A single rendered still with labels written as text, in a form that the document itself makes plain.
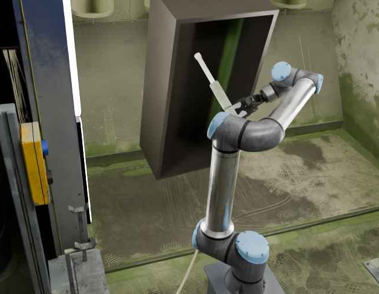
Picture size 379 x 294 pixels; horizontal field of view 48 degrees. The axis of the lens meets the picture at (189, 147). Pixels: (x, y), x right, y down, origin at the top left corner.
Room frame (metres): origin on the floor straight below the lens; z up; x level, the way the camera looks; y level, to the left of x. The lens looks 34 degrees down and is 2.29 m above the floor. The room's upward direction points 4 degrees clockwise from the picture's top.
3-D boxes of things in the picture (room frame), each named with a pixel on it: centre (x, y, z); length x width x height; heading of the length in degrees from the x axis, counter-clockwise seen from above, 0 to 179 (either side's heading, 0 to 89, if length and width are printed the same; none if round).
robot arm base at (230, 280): (1.32, -0.31, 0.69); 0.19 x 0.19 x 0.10
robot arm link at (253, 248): (1.32, -0.30, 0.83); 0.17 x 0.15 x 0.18; 62
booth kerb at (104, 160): (3.31, -0.28, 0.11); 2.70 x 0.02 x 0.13; 111
